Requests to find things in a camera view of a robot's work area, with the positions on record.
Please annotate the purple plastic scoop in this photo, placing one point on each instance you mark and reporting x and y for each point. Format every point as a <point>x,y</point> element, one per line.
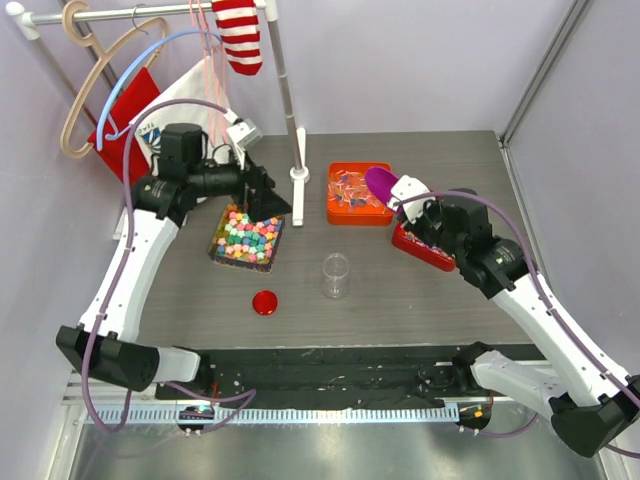
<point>380,182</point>

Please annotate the orange candy box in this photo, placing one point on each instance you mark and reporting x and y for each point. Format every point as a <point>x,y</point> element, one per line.
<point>349,200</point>

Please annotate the white clothes rack stand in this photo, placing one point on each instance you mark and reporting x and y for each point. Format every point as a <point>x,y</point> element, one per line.
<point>28,23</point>

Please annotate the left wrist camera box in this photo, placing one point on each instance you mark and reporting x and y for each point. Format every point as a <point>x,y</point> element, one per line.
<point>244,134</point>

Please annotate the red white striped sock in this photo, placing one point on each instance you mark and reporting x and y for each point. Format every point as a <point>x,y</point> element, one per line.
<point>238,26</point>

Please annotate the red lollipop box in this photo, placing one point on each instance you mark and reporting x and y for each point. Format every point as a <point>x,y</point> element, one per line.
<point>410,244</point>

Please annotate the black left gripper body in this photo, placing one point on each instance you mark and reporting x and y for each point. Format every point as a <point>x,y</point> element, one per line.
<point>218,180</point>

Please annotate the wooden clothes hanger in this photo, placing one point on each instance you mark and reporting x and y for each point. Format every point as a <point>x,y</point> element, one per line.
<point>100,75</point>

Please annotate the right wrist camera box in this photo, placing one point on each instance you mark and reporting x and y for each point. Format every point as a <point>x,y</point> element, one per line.
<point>407,196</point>

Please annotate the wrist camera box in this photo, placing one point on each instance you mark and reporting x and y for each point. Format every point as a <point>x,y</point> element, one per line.
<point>407,196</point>
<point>244,134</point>

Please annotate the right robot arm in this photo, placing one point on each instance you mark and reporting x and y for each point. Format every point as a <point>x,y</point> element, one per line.
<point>590,399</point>

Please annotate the clear plastic jar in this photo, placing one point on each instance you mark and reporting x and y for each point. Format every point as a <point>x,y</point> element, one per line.
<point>335,276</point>

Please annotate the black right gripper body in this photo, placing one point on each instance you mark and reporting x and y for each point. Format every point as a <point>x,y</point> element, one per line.
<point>428,227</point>

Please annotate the aluminium rail frame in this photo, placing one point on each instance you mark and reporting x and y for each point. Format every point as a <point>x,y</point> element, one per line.
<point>466,438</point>

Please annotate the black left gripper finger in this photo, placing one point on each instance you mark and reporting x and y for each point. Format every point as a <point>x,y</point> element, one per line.
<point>266,203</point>
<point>258,187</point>

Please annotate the blue clothes hanger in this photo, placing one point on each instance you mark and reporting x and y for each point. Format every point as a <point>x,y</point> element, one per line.
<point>130,70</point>

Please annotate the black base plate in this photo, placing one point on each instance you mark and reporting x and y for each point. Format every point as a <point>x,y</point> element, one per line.
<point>338,378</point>

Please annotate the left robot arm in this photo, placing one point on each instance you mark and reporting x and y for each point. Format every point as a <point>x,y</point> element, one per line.
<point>103,346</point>

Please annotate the gold tin of star candies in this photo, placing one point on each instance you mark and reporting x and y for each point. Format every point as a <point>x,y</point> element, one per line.
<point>239,242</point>

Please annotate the pink wire hanger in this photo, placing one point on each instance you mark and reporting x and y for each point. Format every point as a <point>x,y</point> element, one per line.
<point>214,72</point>

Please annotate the red jar lid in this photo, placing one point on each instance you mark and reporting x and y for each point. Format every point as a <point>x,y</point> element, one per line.
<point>265,302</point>

